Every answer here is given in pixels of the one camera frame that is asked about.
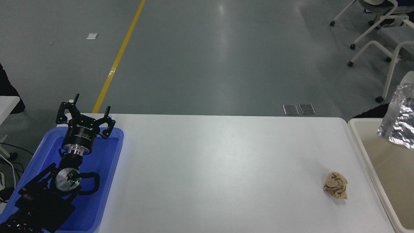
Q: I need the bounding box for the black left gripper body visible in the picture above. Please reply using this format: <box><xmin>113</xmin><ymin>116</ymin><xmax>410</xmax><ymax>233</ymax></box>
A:
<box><xmin>61</xmin><ymin>118</ymin><xmax>100</xmax><ymax>152</ymax></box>

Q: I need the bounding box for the foil tray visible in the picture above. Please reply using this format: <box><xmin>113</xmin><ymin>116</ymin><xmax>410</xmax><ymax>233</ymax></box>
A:
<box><xmin>377</xmin><ymin>83</ymin><xmax>414</xmax><ymax>151</ymax></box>

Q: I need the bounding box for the blue plastic tray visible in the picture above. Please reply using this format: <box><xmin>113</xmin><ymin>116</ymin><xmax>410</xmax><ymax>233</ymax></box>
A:
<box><xmin>0</xmin><ymin>127</ymin><xmax>125</xmax><ymax>233</ymax></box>

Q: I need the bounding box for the white side table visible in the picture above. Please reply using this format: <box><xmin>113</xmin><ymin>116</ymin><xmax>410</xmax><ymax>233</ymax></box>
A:
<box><xmin>0</xmin><ymin>96</ymin><xmax>20</xmax><ymax>161</ymax></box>

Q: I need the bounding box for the crumpled tan paper ball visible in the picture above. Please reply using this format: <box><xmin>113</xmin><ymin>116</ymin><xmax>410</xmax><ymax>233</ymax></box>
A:
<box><xmin>323</xmin><ymin>172</ymin><xmax>348</xmax><ymax>200</ymax></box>

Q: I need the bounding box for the large pale bin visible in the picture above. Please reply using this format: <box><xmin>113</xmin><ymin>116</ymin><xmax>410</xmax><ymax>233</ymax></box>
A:
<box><xmin>348</xmin><ymin>118</ymin><xmax>414</xmax><ymax>233</ymax></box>

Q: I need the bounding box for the white grey office chair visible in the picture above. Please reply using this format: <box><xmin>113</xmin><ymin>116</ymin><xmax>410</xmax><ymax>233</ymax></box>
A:
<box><xmin>348</xmin><ymin>20</ymin><xmax>414</xmax><ymax>104</ymax></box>
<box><xmin>330</xmin><ymin>0</ymin><xmax>414</xmax><ymax>50</ymax></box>

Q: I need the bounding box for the white plastic chair part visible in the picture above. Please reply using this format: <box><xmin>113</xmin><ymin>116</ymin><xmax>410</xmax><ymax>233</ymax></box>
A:
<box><xmin>399</xmin><ymin>71</ymin><xmax>414</xmax><ymax>86</ymax></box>

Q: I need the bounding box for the black cable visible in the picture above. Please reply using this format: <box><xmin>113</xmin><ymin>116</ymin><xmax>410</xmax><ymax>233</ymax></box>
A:
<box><xmin>0</xmin><ymin>142</ymin><xmax>34</xmax><ymax>156</ymax></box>

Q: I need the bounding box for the white cable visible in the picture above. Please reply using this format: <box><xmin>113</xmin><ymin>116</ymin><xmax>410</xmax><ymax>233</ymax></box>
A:
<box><xmin>0</xmin><ymin>155</ymin><xmax>16</xmax><ymax>189</ymax></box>

